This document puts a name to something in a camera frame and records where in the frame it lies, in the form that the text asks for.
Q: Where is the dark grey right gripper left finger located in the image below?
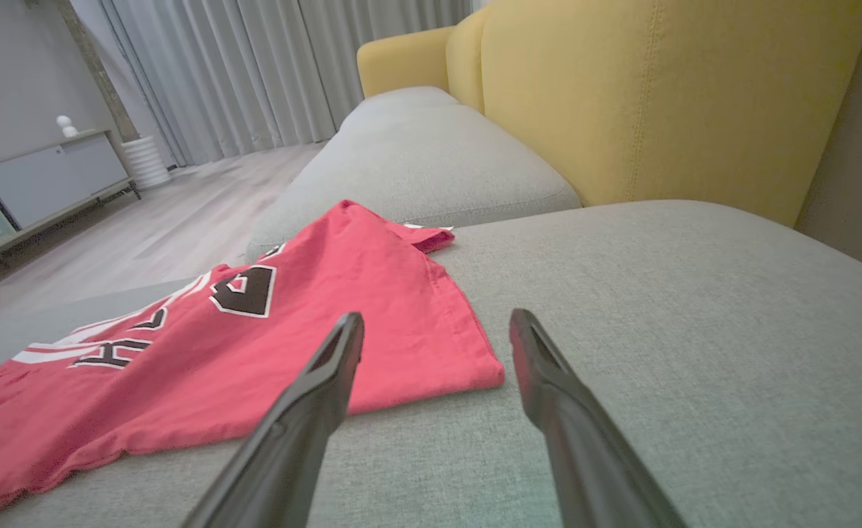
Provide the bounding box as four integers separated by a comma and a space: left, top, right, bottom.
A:
182, 312, 364, 528

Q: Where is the short grey sofa seat cushion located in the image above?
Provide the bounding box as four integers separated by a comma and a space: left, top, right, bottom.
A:
339, 87, 461, 129

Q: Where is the yellow sofa end back cushion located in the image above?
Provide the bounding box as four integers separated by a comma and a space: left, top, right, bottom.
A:
358, 27, 455, 98

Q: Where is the grey and yellow sofa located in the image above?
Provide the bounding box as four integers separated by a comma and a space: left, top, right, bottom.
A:
0, 199, 862, 528

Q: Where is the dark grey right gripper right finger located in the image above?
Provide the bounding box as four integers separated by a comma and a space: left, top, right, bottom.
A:
509, 309, 688, 528

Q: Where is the grey low sideboard cabinet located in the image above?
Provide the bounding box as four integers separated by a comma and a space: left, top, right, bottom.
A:
0, 131, 141, 272

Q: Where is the grey pleated curtain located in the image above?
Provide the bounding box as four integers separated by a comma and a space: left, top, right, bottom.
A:
101, 0, 476, 168

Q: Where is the white ribbed cylinder bin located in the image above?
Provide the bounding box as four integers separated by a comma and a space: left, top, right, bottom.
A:
122, 136, 172, 190

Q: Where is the long grey sofa seat cushion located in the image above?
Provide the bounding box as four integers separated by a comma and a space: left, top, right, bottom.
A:
246, 103, 582, 261

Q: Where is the wide yellow sofa back cushion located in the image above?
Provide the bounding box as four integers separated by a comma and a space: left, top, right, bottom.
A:
481, 0, 862, 227

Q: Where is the red jersey with black letters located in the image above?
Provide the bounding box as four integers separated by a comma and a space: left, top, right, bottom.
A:
0, 199, 505, 521

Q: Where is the narrow yellow sofa back cushion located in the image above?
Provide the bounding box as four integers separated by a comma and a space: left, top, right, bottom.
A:
446, 7, 490, 114

